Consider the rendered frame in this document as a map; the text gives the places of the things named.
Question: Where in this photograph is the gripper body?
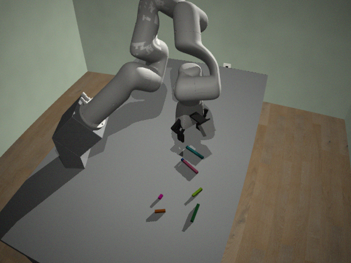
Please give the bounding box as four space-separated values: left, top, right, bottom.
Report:
175 101 203 129

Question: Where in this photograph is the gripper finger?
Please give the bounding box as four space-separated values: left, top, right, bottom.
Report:
196 108 208 130
171 119 185 143

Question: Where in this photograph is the pink rod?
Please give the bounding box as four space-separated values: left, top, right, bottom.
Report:
183 160 199 174

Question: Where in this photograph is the lime green rod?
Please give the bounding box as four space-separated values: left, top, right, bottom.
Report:
192 187 202 197

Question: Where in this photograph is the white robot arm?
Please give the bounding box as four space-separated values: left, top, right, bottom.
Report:
79 0 221 129

